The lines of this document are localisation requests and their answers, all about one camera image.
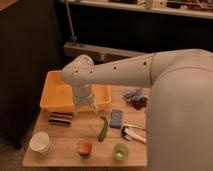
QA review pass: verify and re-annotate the green plastic cup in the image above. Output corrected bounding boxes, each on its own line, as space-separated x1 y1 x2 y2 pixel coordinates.
113 143 129 161

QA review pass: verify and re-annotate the dark striped block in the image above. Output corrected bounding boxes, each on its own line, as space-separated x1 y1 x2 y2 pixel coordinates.
48 112 72 126

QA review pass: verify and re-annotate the grey metal beam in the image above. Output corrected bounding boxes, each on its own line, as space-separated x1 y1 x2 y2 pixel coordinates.
63 42 144 62

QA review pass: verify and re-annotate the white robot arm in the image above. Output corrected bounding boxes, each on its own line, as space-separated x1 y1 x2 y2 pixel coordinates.
62 49 213 171

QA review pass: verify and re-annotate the blue sponge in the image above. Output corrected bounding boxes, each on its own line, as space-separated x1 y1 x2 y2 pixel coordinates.
110 109 122 129

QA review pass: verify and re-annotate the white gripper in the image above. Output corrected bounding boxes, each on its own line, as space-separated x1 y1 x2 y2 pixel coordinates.
72 84 98 115

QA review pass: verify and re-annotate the white handled brush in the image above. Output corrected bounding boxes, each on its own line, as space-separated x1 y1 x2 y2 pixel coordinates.
121 127 146 144

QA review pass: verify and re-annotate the orange round fruit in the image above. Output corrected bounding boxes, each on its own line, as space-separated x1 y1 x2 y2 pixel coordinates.
78 140 92 156

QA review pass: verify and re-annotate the background shelf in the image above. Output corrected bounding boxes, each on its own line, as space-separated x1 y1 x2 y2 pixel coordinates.
59 0 213 19

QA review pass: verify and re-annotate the yellow plastic bin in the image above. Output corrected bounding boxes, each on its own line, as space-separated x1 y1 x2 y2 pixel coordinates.
40 70 111 113

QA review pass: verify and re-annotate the grey blue cloth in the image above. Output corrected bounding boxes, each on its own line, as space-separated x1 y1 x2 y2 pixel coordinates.
123 88 143 102

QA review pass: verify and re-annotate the brown pine cone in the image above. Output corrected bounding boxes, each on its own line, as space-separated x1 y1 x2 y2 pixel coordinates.
133 97 147 110

